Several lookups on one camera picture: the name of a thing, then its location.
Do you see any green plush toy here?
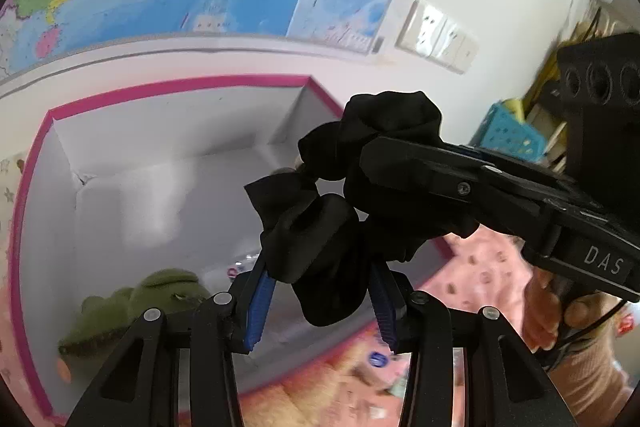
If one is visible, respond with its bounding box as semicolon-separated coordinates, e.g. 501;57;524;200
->
57;268;215;360

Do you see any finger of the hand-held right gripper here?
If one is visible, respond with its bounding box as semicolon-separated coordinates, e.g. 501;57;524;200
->
359;136;556;254
442;144;603;214

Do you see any pink cardboard box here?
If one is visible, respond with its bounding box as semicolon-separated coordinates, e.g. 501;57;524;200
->
10;74;453;424

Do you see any blue perforated basket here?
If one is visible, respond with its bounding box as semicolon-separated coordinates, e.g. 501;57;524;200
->
472;103;547;165

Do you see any person's right hand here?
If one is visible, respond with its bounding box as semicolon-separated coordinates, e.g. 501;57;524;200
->
522;267;621;354

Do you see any white wall socket panel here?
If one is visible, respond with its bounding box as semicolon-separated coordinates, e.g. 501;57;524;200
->
396;0;479;74

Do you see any black cable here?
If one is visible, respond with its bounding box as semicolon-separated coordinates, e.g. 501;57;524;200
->
542;299;628;365

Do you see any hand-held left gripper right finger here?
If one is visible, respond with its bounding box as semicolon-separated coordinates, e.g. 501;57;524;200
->
369;261;577;427

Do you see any person's right forearm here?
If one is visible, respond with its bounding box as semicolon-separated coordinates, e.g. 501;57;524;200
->
542;302;637;427

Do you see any black scrunchie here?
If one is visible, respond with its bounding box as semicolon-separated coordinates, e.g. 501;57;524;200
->
244;91;482;327

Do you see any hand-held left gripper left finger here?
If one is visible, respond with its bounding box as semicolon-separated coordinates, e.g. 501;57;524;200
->
72;252;277;427

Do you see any pink printed blanket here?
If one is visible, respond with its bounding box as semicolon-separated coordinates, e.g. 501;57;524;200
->
0;147;546;427

